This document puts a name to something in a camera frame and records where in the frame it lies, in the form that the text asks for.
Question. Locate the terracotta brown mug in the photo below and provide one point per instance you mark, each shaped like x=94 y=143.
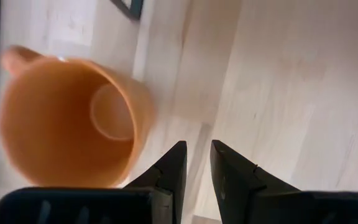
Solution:
x=57 y=124

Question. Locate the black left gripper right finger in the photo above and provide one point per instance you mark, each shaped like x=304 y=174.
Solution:
x=244 y=193

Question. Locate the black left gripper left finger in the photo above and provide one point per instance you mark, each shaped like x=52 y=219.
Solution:
x=154 y=202

